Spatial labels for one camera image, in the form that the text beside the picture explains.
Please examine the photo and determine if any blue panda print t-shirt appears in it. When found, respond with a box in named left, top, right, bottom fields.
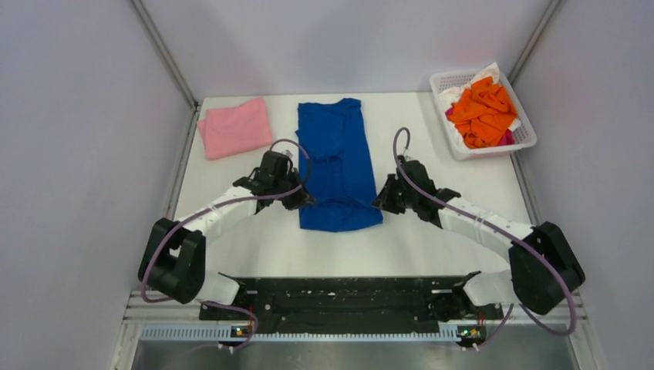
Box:
left=295, top=98, right=383, bottom=232

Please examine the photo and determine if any white plastic laundry basket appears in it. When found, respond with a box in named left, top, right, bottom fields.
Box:
left=429, top=62, right=537, bottom=160

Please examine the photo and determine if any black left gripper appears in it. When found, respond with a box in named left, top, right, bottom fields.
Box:
left=273, top=166, right=317, bottom=210

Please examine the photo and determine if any white t-shirt in basket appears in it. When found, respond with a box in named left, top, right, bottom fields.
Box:
left=438, top=62, right=522, bottom=140

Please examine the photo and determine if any orange t-shirt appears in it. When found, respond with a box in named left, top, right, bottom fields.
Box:
left=450, top=76, right=517, bottom=136

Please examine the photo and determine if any folded pink t-shirt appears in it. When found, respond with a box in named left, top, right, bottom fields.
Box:
left=197, top=97, right=273, bottom=160

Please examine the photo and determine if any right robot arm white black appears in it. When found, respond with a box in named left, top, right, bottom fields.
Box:
left=372, top=156, right=586, bottom=318

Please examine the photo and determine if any aluminium frame rail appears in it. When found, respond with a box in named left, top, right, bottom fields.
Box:
left=123, top=294, right=475, bottom=346

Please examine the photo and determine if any right metal corner post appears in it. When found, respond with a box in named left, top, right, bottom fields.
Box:
left=507, top=0, right=567, bottom=84

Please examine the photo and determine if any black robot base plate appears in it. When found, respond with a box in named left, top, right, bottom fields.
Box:
left=199, top=276, right=505, bottom=335

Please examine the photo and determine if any magenta garment in basket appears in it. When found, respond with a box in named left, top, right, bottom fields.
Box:
left=446, top=107, right=515, bottom=149

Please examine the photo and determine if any left metal corner post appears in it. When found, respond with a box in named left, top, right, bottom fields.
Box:
left=127, top=0, right=197, bottom=109

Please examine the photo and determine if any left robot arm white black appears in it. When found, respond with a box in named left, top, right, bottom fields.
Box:
left=137, top=150, right=315, bottom=319

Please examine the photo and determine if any metal corner post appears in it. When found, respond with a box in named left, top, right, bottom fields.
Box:
left=127, top=0, right=197, bottom=109
left=507, top=0, right=567, bottom=84

